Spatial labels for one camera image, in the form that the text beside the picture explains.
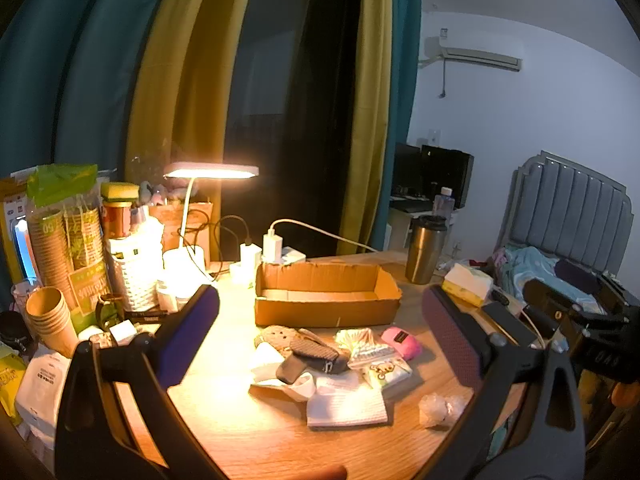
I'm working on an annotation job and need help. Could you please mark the bagged paper cups green label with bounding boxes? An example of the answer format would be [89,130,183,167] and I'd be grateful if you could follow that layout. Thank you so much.
[26,163,114,332]

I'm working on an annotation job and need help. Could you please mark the yellow snack packet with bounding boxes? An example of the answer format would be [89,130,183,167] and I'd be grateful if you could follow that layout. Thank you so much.
[0,352,27,423]

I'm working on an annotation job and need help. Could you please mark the clear bag of cotton swabs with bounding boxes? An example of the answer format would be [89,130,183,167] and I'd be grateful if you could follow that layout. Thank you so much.
[334,328,397,372]

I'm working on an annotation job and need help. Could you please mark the white woven plastic basket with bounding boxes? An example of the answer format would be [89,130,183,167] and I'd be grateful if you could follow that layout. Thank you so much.
[106,234,162,312]

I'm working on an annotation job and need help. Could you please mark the white computer desk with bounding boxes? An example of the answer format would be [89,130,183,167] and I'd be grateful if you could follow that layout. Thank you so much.
[386,195,436,252]

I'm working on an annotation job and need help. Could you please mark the narrow teal curtain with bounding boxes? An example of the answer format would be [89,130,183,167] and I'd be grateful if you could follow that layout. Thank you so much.
[375,0,423,253]

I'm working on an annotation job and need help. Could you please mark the stack of loose paper cups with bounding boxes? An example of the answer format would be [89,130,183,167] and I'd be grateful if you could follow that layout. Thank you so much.
[25,286,79,357]

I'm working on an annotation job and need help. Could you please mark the smooth white cloth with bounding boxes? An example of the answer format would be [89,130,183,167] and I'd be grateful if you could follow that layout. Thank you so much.
[249,342,317,402]

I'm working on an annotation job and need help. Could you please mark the dark window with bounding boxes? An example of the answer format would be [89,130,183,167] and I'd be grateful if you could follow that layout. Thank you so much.
[220,0,362,262]

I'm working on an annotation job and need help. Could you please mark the crumpled clear plastic wrap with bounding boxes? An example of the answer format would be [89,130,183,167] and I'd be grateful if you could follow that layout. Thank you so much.
[418,392,472,429]

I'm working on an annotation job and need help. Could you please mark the white resealable pouch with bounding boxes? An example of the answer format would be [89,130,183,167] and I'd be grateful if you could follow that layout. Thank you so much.
[14,349,72,453]

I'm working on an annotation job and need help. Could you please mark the steel travel tumbler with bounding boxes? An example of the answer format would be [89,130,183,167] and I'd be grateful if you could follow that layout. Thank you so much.
[404,214,449,286]

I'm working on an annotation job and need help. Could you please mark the clear plastic water bottle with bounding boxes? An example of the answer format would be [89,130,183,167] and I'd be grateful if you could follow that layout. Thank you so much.
[432,187,457,220]

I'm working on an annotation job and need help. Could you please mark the white desk lamp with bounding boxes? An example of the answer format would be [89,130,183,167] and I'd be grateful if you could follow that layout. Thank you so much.
[161,161,261,302]

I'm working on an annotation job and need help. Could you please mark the grey padded bed headboard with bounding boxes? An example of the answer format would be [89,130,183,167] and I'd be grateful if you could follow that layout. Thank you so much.
[501,150,634,277]

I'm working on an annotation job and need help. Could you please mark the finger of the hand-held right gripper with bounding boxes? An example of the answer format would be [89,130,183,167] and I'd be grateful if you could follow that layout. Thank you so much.
[522,277,583,327]

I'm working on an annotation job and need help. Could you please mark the yellow and green sponge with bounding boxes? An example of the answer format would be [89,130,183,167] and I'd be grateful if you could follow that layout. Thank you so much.
[100,181,141,204]

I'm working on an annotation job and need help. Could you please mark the white wall air conditioner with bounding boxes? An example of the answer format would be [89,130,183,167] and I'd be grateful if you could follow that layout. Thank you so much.
[424,35,524,74]

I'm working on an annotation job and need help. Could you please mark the white waffle towel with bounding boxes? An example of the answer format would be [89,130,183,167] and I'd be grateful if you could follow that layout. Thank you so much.
[306,374,390,429]

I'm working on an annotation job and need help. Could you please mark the glass jar with dark contents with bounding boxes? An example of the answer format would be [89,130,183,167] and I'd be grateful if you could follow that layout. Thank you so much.
[102,200,134,239]

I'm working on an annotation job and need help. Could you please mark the pastel plush toys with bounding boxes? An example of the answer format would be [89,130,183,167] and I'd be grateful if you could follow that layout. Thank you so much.
[139,180,173,206]

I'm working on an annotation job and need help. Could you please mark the brown cardboard box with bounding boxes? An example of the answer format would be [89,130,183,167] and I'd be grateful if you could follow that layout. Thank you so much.
[254,261,402,329]

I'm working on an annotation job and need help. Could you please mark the wide teal curtain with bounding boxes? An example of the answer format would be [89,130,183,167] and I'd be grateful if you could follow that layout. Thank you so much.
[0,0,183,181]

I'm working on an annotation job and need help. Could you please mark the black marker pen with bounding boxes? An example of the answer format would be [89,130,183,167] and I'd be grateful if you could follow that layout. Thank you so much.
[124,309,174,324]

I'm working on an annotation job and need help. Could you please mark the narrow yellow curtain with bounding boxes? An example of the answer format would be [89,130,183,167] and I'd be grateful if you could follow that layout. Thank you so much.
[337,0,393,256]

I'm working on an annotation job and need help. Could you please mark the yellow and white tissue pack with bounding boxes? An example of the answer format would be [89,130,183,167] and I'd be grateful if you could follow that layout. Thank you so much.
[441,263,494,307]

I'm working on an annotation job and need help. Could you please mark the green and white packet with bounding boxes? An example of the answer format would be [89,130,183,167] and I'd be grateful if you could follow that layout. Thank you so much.
[359,359,414,392]

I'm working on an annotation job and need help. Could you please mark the wide yellow curtain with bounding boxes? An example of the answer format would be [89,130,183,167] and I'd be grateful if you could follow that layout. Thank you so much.
[124,0,261,261]

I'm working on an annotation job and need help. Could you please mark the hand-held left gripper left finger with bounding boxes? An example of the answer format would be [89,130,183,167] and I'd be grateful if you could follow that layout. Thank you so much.
[55,284,221,480]

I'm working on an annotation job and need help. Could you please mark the dark grey soft pouch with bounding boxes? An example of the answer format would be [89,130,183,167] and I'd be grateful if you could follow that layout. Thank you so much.
[276,339,352,385]

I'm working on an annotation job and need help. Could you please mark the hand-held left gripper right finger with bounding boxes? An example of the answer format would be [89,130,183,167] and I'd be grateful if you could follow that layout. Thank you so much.
[421,284,586,480]

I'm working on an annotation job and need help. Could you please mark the small white bottles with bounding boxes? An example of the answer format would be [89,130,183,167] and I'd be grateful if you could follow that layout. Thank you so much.
[156,280,192,313]

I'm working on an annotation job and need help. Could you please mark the brown round plush toy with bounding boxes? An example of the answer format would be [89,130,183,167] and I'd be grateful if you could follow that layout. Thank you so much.
[254,325,302,357]

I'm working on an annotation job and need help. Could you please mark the pink soft roll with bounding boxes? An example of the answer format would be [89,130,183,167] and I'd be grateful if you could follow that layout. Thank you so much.
[381,326,423,362]

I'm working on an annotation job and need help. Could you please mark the brown paper bag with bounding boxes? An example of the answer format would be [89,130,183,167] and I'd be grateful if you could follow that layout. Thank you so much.
[149,201,214,253]

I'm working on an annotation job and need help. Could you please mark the light blue blanket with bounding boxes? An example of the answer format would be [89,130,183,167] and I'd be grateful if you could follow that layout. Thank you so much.
[492,246,608,313]

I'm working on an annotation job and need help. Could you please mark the white charger with black cable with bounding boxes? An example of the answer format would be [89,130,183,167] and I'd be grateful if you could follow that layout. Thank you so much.
[214,215,264,277]

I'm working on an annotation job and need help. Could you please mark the black computer monitor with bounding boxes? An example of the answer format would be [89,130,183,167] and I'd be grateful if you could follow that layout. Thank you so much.
[419,144,475,209]

